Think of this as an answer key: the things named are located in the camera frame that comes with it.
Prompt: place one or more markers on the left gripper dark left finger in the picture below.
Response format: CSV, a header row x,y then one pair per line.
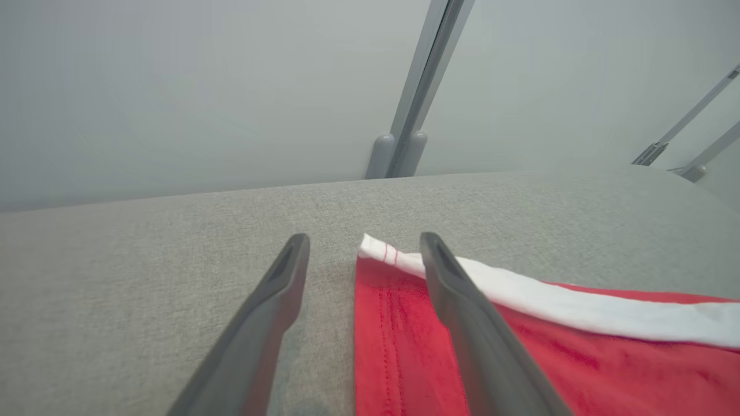
x,y
254,341

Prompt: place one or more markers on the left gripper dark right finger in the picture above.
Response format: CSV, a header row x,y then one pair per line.
x,y
485,358

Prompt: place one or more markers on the red shorts with Bulls print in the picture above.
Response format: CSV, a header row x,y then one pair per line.
x,y
578,370

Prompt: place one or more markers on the slim grey metal post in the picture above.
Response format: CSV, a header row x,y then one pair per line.
x,y
694,172
648,155

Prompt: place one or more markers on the grey partition post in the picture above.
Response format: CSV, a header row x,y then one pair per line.
x,y
430,58

